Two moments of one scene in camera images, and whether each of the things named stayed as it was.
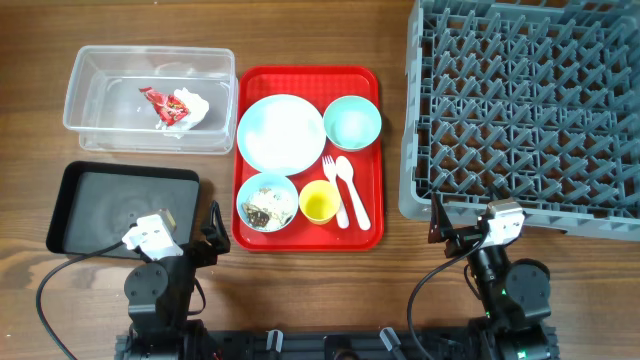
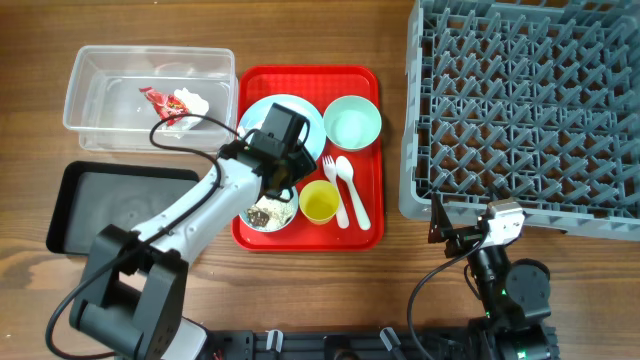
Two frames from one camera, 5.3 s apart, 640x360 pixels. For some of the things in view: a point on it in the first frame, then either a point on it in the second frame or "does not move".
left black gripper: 215,236 to 305,162
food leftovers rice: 266,210 does not move
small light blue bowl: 267,202 does not move
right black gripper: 463,237 does not move
